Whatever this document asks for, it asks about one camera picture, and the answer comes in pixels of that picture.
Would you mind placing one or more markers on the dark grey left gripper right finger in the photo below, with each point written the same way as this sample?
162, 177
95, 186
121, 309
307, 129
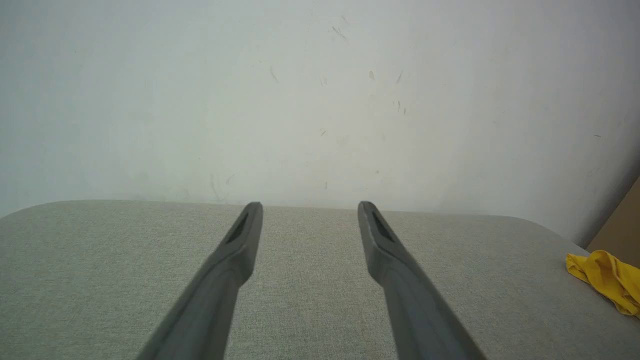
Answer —
415, 305

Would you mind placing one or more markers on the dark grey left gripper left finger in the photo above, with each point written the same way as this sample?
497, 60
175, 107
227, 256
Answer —
215, 295

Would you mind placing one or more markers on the yellow T-shirt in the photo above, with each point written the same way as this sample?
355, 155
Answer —
607, 277

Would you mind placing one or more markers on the brown cardboard panel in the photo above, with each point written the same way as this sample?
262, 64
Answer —
622, 230

